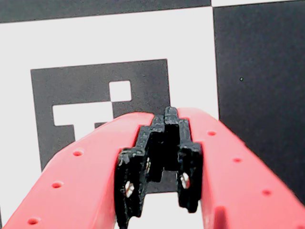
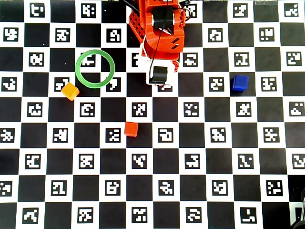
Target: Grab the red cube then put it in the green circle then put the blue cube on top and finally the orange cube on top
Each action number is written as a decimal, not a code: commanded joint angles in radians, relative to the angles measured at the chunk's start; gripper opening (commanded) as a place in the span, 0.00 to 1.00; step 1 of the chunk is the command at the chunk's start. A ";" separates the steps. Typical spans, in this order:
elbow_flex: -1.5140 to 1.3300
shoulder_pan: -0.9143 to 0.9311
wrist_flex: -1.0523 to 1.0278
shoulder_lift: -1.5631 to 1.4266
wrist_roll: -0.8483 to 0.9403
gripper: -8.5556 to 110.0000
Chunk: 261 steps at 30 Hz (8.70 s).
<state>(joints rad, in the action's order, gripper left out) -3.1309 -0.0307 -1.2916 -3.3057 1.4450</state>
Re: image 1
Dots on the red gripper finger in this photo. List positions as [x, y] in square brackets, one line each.
[238, 181]
[78, 181]

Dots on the black white marker checkerboard mat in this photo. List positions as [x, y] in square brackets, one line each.
[262, 71]

